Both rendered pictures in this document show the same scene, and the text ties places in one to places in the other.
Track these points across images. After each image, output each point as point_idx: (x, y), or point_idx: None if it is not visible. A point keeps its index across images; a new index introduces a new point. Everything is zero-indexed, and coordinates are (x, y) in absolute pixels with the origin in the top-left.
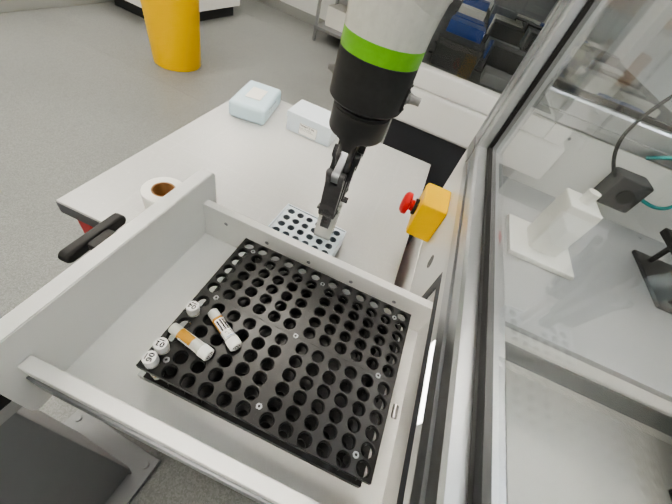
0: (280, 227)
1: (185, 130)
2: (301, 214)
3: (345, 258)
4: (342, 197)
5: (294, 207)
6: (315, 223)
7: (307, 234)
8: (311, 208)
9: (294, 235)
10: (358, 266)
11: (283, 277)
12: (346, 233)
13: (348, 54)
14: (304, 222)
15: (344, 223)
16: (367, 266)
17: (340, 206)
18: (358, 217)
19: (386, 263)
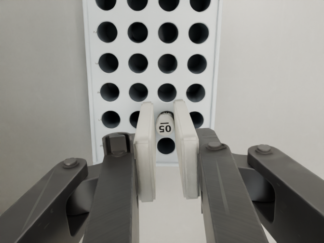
0: (119, 6)
1: None
2: (208, 32)
3: (168, 168)
4: (202, 204)
5: (218, 1)
6: (197, 83)
7: (142, 84)
8: (285, 29)
9: (116, 56)
10: (163, 197)
11: None
12: (243, 143)
13: None
14: (179, 56)
15: (275, 127)
16: (174, 211)
17: (183, 192)
18: (315, 149)
19: (204, 240)
